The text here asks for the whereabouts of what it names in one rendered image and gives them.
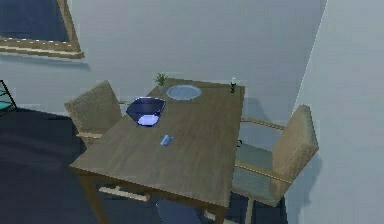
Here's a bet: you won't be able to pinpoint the pale blue round plate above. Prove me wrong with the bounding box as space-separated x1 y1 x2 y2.
165 84 203 101

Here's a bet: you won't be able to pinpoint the brown wooden dining table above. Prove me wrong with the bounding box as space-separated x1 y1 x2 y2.
69 77 246 224

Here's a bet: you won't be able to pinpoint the small pale blue block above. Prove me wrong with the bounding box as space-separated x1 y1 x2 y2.
159 134 175 147

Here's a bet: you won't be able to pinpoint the small green potted plant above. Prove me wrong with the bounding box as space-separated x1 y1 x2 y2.
153 72 169 94

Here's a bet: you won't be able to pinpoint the dark blue glass bowl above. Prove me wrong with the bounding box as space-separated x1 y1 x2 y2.
125 96 167 128

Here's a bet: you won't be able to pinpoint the tan woven armchair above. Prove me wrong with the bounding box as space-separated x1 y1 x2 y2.
203 104 320 224
63 79 151 203

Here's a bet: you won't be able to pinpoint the wooden framed window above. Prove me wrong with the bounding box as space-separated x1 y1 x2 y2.
0 0 85 60

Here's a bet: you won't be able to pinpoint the black wire shelf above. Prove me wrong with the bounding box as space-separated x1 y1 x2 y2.
0 79 18 116

